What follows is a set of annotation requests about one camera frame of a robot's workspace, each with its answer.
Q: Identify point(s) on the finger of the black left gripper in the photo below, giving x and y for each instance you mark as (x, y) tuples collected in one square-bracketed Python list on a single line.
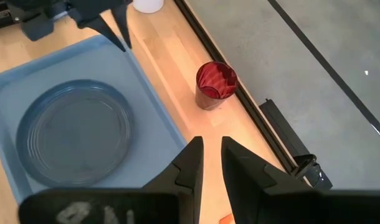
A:
[(123, 21), (104, 32)]

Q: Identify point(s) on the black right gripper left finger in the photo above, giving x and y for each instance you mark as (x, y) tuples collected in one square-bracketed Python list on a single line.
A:
[(183, 186)]

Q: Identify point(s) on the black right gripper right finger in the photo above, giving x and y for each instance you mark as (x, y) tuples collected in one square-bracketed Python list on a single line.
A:
[(249, 186)]

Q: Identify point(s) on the dark blue round plate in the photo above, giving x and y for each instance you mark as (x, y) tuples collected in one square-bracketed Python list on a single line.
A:
[(74, 133)]

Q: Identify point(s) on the red faceted plastic cup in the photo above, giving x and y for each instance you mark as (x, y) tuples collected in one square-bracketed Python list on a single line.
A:
[(216, 81)]

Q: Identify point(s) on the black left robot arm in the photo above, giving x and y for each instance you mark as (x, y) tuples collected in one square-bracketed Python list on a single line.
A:
[(0, 15)]

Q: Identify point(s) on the light blue plastic tray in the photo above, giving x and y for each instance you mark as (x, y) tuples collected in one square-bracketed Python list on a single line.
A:
[(146, 102)]

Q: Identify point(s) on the black bar with clamp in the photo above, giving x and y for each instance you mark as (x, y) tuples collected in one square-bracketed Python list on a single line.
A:
[(285, 130)]

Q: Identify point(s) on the black aluminium table frame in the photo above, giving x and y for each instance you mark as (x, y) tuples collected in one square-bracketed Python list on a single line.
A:
[(210, 46)]

